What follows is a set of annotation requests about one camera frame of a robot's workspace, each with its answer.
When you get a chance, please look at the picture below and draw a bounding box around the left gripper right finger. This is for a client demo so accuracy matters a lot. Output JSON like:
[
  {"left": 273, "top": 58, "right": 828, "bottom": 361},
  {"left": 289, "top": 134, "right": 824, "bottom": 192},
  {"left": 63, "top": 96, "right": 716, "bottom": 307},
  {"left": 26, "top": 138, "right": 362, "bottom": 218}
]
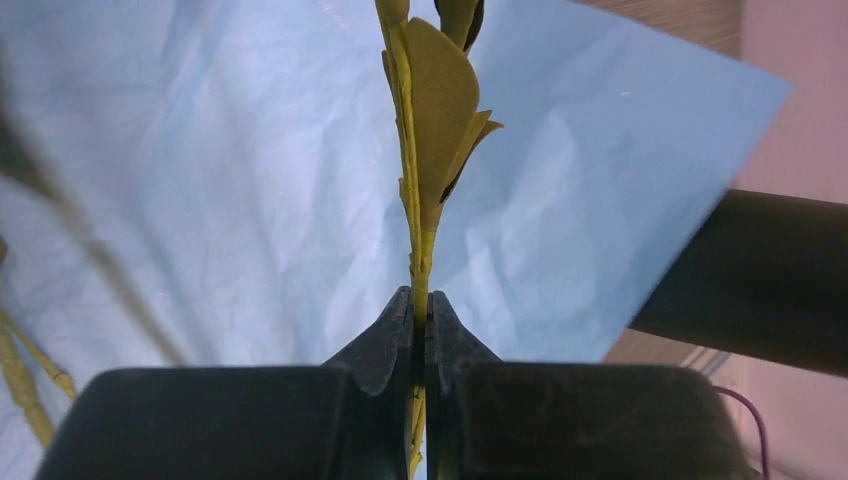
[{"left": 424, "top": 291, "right": 753, "bottom": 479}]

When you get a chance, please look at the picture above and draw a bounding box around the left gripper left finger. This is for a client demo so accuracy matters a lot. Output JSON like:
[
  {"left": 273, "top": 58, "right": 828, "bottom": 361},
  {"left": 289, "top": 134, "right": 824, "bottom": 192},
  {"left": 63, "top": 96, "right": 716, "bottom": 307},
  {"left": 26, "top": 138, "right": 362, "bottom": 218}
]
[{"left": 36, "top": 287, "right": 413, "bottom": 479}]

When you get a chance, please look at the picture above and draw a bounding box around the blue paper flower bouquet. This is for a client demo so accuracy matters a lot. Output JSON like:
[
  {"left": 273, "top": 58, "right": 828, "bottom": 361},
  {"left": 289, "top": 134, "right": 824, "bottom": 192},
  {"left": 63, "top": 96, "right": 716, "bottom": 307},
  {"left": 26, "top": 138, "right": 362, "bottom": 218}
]
[{"left": 1, "top": 1, "right": 791, "bottom": 364}]

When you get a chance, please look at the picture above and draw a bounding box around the orange rose flower stem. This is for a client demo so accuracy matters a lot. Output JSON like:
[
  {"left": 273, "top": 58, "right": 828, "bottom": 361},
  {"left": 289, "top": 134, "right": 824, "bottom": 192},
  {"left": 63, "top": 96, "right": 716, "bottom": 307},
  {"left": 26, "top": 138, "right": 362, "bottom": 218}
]
[{"left": 375, "top": 1, "right": 503, "bottom": 479}]

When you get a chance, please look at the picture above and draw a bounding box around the black cylindrical vase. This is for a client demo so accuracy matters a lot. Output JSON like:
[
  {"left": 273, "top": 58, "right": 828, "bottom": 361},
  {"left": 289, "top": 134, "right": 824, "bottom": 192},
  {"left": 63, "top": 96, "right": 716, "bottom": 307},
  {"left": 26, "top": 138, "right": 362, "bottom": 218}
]
[{"left": 631, "top": 189, "right": 847, "bottom": 377}]

